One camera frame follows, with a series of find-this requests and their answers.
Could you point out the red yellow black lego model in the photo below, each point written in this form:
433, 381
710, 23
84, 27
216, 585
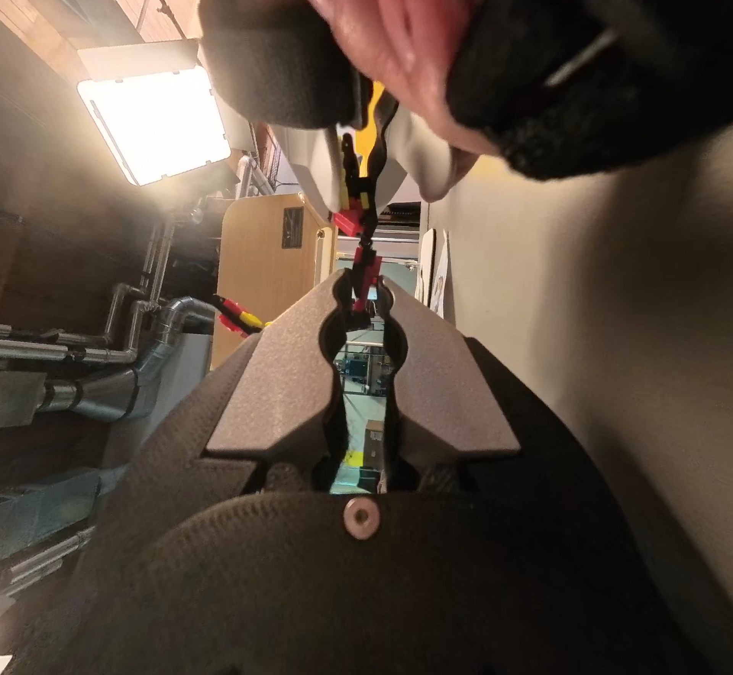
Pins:
369, 268

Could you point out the silver round ventilation duct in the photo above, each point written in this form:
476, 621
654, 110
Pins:
114, 388

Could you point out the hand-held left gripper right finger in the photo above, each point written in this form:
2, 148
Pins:
452, 394

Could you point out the rectangular metal air duct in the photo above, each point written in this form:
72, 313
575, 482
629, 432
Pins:
46, 509

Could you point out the open lego instruction booklet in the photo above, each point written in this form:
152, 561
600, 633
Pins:
441, 285

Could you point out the person's right hand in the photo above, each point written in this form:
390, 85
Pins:
395, 16

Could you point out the bright studio light panel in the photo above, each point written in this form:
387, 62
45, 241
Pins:
154, 119

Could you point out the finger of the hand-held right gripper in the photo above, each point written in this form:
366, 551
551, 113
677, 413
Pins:
424, 159
318, 171

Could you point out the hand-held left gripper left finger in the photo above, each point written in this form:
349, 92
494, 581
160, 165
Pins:
269, 394

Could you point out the metal conduit pipes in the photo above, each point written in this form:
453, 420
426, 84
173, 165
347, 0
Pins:
57, 351

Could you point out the small red yellow lego part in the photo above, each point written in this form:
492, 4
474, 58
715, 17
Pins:
237, 317

